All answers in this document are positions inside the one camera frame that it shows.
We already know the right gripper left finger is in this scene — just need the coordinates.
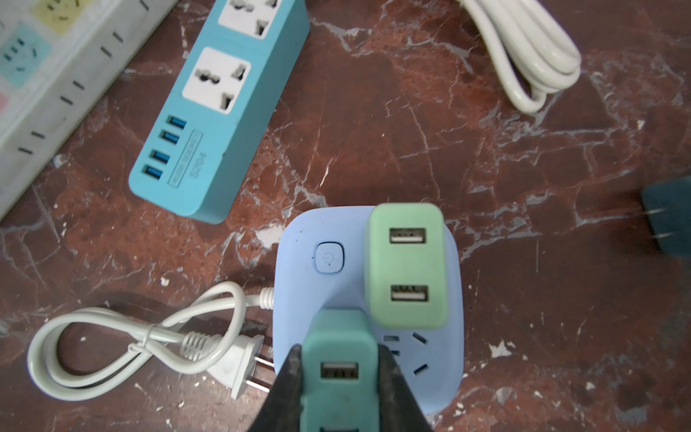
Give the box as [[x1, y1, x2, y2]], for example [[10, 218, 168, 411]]
[[248, 345, 303, 432]]

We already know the light green usb adapter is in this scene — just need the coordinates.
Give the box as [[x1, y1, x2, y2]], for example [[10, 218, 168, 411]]
[[365, 203, 449, 329]]

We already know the teal power strip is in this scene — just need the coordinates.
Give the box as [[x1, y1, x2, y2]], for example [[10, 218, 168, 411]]
[[129, 1, 310, 224]]

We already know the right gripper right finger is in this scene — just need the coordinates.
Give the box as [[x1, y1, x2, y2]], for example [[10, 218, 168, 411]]
[[378, 345, 433, 432]]

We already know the light blue square power socket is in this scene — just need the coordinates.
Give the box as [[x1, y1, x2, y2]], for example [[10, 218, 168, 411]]
[[273, 206, 464, 414]]

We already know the white bundled strip cable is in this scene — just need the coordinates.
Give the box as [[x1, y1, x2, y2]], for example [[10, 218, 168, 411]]
[[455, 0, 583, 115]]

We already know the teal green usb adapter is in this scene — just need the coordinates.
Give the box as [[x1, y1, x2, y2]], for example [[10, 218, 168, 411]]
[[300, 309, 380, 431]]

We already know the white long power strip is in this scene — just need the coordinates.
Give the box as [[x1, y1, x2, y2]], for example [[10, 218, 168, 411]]
[[1, 0, 176, 214]]

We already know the white socket cable with plug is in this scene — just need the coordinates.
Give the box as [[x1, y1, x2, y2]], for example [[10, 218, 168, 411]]
[[26, 280, 276, 403]]

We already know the teal adapter back right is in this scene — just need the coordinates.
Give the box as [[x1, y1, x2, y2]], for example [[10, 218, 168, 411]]
[[641, 176, 690, 257]]

